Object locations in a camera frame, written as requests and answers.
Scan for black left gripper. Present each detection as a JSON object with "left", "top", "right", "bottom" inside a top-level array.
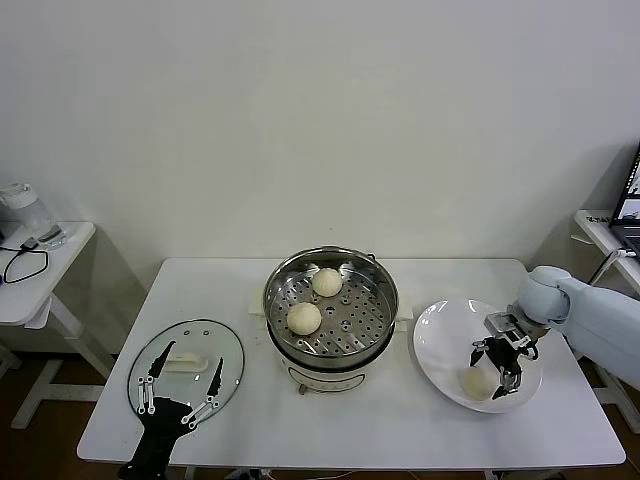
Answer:
[{"left": 118, "top": 340, "right": 225, "bottom": 480}]

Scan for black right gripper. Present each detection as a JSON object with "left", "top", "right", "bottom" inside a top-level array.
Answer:
[{"left": 468, "top": 337, "right": 527, "bottom": 402}]

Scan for white steamed baozi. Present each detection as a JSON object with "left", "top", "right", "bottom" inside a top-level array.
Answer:
[
  {"left": 312, "top": 267, "right": 344, "bottom": 299},
  {"left": 286, "top": 301, "right": 322, "bottom": 336},
  {"left": 460, "top": 367, "right": 496, "bottom": 402}
]

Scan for glass lid with cream handle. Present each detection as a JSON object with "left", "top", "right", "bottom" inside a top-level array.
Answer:
[{"left": 128, "top": 318, "right": 246, "bottom": 417}]

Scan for stainless steel steamer basket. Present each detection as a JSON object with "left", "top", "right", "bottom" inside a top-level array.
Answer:
[{"left": 263, "top": 245, "right": 400, "bottom": 357}]

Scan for white round plate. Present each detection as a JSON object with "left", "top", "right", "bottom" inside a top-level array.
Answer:
[{"left": 412, "top": 298, "right": 545, "bottom": 415}]

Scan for cream electric cooker pot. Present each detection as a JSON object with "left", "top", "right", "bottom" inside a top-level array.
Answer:
[{"left": 248, "top": 287, "right": 415, "bottom": 397}]

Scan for white side table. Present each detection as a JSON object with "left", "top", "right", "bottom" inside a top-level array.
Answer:
[{"left": 0, "top": 221, "right": 119, "bottom": 430}]

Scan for white laptop desk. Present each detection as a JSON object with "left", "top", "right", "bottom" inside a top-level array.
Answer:
[{"left": 569, "top": 208, "right": 640, "bottom": 431}]

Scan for dark grey laptop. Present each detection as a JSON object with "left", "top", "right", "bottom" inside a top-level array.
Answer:
[{"left": 608, "top": 144, "right": 640, "bottom": 256}]

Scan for clear water bottle white cap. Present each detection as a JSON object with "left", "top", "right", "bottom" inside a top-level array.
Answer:
[{"left": 0, "top": 182, "right": 69, "bottom": 250}]

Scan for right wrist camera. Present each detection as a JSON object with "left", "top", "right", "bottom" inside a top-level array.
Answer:
[{"left": 483, "top": 310, "right": 532, "bottom": 349}]

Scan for white laptop charger cable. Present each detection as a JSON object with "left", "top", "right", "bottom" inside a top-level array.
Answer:
[{"left": 589, "top": 247, "right": 640, "bottom": 286}]

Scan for black cable with adapter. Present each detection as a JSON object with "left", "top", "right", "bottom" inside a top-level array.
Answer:
[{"left": 0, "top": 238, "right": 52, "bottom": 285}]

